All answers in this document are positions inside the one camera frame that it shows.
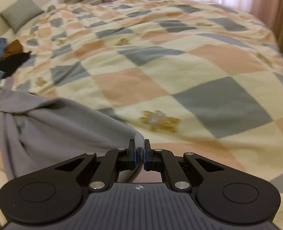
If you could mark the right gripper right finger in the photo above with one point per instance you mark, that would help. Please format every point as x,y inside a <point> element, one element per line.
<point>169,167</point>

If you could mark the grey sweatshirt garment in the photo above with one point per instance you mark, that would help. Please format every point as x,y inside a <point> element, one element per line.
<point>37,132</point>

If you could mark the black garment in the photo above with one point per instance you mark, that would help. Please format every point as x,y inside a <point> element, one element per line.
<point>9,65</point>

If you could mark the grey pillow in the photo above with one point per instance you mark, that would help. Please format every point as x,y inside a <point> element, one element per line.
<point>19,13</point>

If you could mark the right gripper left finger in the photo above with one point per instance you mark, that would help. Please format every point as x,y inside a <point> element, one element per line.
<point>108,167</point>

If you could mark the checkered patchwork bed quilt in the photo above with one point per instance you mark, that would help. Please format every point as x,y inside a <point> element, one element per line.
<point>197,79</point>

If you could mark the brown garment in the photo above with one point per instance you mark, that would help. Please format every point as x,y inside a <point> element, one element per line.
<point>13,48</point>

